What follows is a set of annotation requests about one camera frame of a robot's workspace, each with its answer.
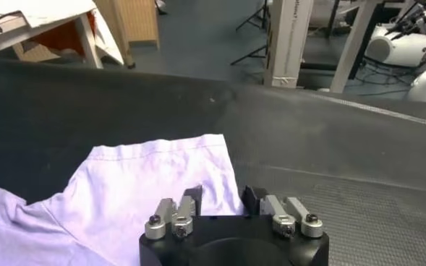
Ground tall white cardboard box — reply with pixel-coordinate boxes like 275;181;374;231
263;0;315;90

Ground lavender t-shirt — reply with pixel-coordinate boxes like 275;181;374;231
0;133;245;266

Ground black tripod stand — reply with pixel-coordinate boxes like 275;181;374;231
230;0;271;66

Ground bamboo folding screen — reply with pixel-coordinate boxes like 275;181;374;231
12;0;161;69

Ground low white robot base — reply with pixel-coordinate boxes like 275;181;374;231
364;23;426;68

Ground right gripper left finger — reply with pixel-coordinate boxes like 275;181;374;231
144;184;203;241

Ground large black table cover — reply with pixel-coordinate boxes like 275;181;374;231
0;57;426;266

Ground white folding table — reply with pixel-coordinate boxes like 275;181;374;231
0;10;105;69

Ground white cloth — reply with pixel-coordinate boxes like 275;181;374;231
0;0;125;66

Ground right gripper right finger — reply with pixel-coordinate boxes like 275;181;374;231
241;184;324;239

